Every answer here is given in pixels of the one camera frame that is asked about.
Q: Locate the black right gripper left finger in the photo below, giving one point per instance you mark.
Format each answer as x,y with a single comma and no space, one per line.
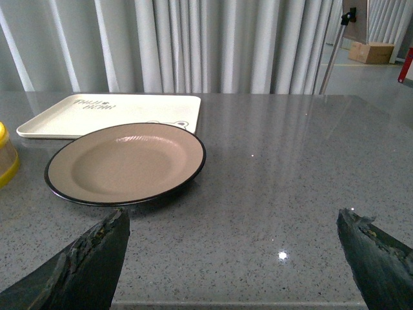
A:
84,275

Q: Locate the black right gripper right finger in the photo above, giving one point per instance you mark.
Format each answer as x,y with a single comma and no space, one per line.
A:
381,265

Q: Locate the tan plate black rim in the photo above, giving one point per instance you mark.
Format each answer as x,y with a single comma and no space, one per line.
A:
125,164

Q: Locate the cream rectangular bear tray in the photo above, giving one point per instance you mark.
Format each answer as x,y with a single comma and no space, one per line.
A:
81,114

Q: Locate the yellow rimmed bamboo steamer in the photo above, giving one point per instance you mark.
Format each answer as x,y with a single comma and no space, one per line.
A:
9,157

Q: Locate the red floor object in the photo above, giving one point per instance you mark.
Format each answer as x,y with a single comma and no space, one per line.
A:
404,73

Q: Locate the cardboard box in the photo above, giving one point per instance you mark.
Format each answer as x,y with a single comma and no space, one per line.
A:
374,53

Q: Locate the brown board on stand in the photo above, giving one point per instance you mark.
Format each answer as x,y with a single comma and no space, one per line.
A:
357,31

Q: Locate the metal stand pole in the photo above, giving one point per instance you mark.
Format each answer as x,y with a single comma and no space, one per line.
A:
334,51

